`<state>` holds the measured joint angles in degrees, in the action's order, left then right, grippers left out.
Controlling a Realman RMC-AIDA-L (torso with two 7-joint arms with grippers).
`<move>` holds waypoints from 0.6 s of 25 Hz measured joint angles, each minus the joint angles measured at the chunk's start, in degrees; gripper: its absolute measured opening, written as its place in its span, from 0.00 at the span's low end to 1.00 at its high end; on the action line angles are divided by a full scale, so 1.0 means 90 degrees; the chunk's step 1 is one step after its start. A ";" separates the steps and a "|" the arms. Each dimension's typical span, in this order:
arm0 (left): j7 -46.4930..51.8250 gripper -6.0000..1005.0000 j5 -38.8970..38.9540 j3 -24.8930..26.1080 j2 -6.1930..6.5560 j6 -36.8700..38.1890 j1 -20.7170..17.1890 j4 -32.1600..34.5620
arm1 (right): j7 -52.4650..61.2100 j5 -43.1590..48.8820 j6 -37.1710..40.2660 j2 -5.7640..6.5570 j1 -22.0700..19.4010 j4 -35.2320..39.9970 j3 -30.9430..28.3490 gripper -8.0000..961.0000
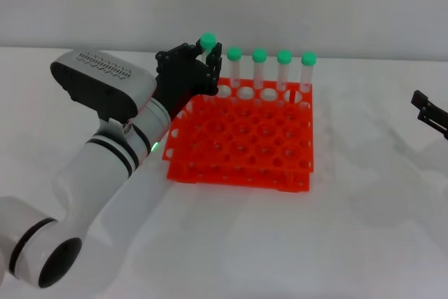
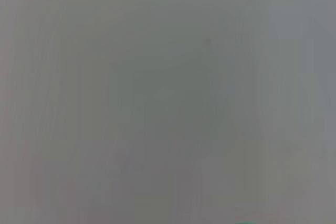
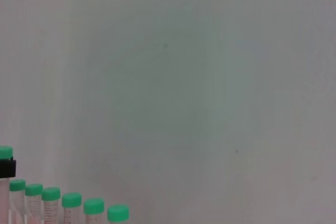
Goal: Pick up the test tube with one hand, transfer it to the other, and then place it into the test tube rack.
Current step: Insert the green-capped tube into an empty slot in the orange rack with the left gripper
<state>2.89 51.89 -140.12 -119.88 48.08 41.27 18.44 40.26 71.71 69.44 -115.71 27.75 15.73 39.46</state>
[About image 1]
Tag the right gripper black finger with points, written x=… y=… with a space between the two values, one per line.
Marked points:
x=420 y=98
x=437 y=122

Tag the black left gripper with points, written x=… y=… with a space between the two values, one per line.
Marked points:
x=185 y=82

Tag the clear test tube green cap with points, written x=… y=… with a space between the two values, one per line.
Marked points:
x=259 y=55
x=308 y=58
x=284 y=56
x=234 y=54
x=207 y=39

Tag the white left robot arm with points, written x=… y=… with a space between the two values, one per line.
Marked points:
x=98 y=169

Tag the orange plastic test tube rack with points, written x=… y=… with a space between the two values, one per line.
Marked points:
x=231 y=139

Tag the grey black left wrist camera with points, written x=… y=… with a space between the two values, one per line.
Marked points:
x=101 y=82

